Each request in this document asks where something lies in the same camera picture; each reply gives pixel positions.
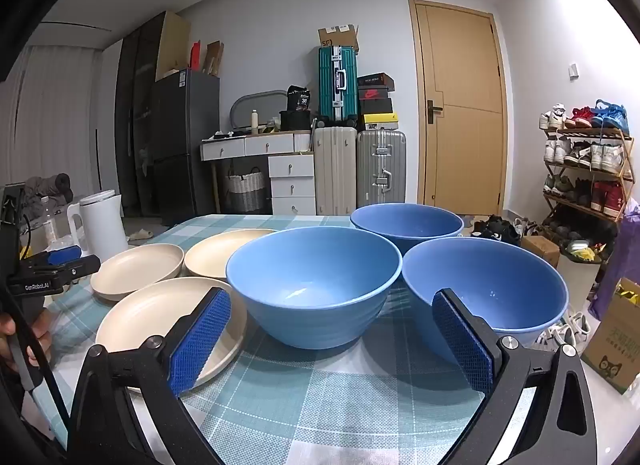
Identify clear water bottle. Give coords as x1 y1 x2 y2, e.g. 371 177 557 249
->
40 198 58 251

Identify woven laundry basket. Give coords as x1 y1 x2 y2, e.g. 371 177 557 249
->
222 166 266 213

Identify cream plate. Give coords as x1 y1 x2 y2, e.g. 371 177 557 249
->
90 243 186 302
95 276 248 398
184 228 278 282

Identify brown cardboard box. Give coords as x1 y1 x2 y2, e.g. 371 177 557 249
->
520 235 561 268

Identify purple bag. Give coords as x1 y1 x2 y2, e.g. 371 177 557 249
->
587 198 640 321

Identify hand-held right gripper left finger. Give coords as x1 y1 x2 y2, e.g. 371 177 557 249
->
67 286 233 465

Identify black glass wooden cabinet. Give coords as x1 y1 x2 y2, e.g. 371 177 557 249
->
115 11 192 218

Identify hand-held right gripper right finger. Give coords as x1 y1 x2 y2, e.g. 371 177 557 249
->
431 287 598 465

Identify grey clothes pile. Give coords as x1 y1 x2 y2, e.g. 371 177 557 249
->
22 172 75 216

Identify teal suitcase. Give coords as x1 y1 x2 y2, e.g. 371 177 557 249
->
317 45 359 127

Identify green printed cardboard box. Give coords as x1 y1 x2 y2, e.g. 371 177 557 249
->
580 277 640 396

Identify black printed bag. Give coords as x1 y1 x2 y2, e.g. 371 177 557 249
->
286 85 312 113

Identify silver suitcase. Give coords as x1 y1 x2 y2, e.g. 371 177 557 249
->
356 130 407 208

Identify white electric kettle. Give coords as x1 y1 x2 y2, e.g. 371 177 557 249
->
66 190 128 271

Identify oval grey mirror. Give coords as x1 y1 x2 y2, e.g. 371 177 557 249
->
230 90 287 135

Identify person's left hand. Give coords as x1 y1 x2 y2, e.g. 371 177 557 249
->
0 309 53 373

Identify off-white chunky sneaker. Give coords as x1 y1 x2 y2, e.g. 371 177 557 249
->
535 327 576 350
547 312 591 341

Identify slim cardboard box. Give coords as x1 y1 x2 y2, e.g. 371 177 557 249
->
205 40 225 77

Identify white curtain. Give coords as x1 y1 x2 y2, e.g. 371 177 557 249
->
0 42 103 206

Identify dark grey refrigerator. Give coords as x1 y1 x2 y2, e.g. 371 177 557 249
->
150 69 221 226

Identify white drawer chest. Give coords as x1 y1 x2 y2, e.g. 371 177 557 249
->
267 152 317 216

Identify beige suitcase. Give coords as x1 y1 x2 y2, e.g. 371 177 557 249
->
312 126 358 216

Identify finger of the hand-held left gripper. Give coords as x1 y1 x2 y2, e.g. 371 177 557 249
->
42 245 83 267
50 254 102 279

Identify white trash bin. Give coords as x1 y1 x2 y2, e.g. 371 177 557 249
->
556 240 601 306

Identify wooden door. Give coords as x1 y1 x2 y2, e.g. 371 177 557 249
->
409 0 515 218

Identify teal plaid tablecloth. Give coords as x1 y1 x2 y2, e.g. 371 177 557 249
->
42 214 541 465

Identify light blue plate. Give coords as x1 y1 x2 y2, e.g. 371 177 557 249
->
401 236 570 366

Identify black storage box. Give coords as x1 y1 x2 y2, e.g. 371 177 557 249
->
279 110 313 132

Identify wooden shoe rack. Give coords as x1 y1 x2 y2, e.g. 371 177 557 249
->
542 125 633 246

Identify pile of black shoes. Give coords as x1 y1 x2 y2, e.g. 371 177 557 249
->
471 215 543 246

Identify white vanity desk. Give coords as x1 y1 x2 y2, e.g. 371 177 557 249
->
200 131 315 213

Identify collection of racked shoes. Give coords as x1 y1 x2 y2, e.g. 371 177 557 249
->
539 99 633 253

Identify yellow black shoebox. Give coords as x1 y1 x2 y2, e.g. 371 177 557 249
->
360 113 400 132

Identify blue bowl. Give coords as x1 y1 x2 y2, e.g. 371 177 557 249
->
350 202 466 258
225 226 403 351

